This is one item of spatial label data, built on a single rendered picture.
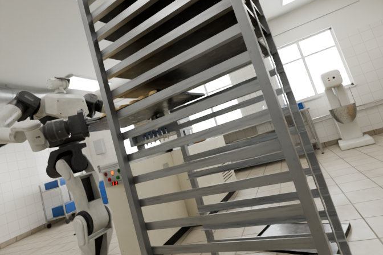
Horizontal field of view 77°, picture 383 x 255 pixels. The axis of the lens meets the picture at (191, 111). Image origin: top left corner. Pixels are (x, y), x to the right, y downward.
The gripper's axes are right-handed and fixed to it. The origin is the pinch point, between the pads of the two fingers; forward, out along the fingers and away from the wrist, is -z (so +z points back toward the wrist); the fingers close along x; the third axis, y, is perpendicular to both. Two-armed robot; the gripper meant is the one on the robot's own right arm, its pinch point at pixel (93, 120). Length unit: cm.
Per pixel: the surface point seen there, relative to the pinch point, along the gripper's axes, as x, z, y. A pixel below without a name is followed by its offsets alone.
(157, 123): -11.4, -23.4, -24.0
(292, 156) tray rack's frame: -33, -51, -55
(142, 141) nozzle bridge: -1, -28, 189
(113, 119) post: -4.0, -8.6, -12.7
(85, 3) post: 48, -9, -12
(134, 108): -2.5, -17.1, -17.8
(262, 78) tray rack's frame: -11, -50, -55
